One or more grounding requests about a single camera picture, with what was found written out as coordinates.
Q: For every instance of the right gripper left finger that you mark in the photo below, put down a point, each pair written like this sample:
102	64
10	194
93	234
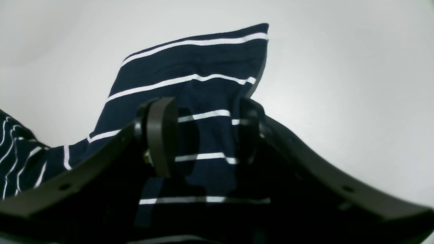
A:
97	200

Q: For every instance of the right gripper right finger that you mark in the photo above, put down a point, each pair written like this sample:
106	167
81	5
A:
312	201

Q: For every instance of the navy white striped T-shirt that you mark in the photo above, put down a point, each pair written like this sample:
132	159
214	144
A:
205	201

